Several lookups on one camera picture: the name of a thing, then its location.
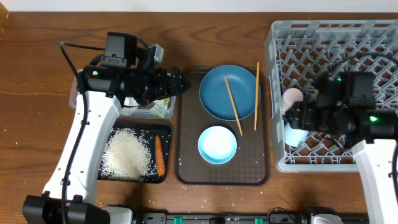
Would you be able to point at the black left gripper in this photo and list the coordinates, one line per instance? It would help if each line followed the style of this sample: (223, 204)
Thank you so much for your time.
(165, 89)

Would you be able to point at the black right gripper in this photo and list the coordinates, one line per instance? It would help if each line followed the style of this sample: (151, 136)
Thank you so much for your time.
(303, 111)

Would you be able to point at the pink cup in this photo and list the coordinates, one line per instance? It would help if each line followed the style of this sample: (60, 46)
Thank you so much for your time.
(289, 97)

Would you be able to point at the light blue cup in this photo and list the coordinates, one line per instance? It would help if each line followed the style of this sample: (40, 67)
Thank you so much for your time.
(294, 137)

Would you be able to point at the dark blue plate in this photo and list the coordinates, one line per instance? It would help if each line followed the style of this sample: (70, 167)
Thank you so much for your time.
(214, 95)

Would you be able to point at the green snack wrapper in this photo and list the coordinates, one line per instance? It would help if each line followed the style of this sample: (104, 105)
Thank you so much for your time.
(160, 107)

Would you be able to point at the wooden chopstick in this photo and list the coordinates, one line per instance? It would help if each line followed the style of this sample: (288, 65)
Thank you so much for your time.
(233, 105)
(256, 95)

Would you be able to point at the light blue bowl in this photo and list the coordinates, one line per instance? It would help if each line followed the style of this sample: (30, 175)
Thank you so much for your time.
(217, 145)

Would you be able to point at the orange carrot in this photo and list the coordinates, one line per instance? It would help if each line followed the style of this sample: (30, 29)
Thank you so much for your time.
(159, 157)

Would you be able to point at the pile of white rice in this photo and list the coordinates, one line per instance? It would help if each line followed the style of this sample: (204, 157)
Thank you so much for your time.
(126, 155)

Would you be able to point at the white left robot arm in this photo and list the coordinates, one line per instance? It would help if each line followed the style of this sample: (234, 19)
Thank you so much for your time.
(125, 67)

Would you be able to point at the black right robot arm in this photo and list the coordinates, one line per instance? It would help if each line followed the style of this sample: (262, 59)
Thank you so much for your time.
(347, 106)

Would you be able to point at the clear plastic waste bin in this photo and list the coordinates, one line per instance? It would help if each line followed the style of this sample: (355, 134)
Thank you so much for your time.
(143, 112)

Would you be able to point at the black waste tray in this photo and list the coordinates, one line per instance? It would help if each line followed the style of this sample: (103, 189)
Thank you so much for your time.
(136, 152)

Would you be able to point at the grey dishwasher rack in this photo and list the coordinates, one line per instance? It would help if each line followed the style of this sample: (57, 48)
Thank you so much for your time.
(299, 51)

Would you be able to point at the brown serving tray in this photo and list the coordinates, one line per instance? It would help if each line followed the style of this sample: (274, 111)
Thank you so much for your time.
(251, 162)

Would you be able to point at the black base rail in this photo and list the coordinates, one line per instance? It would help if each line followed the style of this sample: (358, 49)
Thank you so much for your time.
(230, 218)

